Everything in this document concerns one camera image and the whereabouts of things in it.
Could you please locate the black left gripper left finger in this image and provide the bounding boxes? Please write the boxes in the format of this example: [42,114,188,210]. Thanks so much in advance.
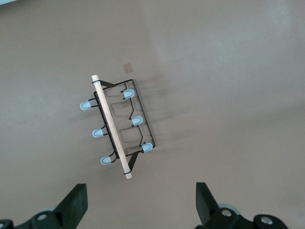
[0,183,89,229]

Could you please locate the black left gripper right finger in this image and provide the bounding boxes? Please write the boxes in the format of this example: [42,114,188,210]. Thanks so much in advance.
[195,182,289,229]

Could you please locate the black wire cup holder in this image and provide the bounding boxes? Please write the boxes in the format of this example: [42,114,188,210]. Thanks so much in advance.
[79,74,157,180]

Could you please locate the brown paper table cover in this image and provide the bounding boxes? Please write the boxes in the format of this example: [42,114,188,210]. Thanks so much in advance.
[0,0,305,229]

